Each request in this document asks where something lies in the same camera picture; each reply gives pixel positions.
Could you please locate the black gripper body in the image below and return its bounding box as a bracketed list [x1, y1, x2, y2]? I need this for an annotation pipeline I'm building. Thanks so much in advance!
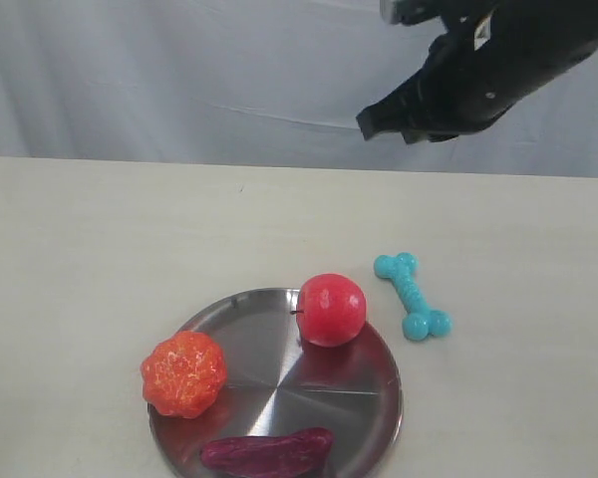
[397, 1, 598, 135]

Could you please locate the turquoise toy bone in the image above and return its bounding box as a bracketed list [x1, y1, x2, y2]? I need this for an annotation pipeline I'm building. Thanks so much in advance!
[373, 252, 452, 342]

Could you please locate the red apple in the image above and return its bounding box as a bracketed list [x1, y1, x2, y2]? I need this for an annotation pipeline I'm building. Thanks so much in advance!
[294, 273, 367, 348]

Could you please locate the round steel plate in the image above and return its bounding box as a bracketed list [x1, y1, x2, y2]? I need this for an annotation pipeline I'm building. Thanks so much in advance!
[148, 288, 403, 477]

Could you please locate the orange toy pumpkin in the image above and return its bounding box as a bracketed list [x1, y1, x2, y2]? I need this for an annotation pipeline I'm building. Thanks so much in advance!
[141, 331, 228, 419]

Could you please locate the purple toy sweet potato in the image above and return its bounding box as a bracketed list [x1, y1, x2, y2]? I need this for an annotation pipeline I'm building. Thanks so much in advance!
[199, 427, 334, 477]

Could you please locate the white backdrop cloth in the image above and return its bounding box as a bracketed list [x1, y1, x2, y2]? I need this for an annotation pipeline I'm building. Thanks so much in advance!
[0, 1, 598, 177]

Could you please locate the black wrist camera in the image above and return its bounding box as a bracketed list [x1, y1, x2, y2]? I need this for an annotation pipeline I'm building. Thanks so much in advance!
[379, 0, 443, 26]

